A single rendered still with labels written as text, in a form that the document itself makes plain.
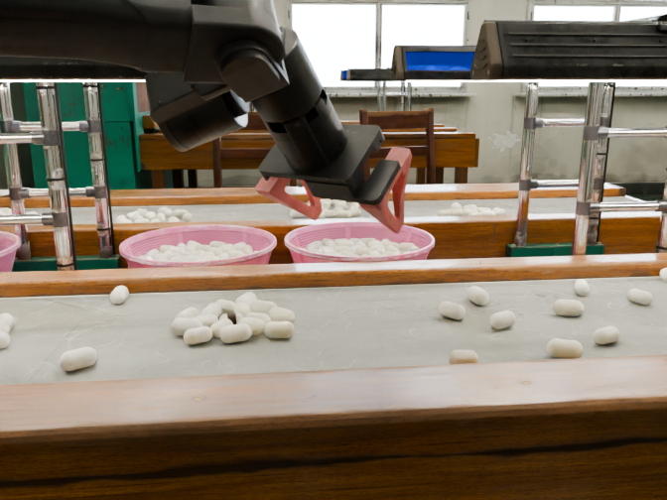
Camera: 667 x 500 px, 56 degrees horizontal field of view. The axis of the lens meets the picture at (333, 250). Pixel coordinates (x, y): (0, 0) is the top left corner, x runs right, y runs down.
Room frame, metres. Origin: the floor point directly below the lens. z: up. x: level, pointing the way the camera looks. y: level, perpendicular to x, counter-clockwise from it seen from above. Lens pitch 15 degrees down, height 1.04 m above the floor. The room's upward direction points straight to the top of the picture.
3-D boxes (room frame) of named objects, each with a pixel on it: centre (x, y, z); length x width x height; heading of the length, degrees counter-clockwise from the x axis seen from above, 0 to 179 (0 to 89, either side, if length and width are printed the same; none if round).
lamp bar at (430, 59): (1.42, -0.43, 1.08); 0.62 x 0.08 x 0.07; 96
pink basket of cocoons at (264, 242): (1.06, 0.23, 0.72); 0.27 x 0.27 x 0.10
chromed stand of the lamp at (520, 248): (1.34, -0.45, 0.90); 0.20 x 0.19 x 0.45; 96
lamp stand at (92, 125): (1.24, 0.52, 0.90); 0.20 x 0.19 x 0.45; 96
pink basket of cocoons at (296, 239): (1.09, -0.05, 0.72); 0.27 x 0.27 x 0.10
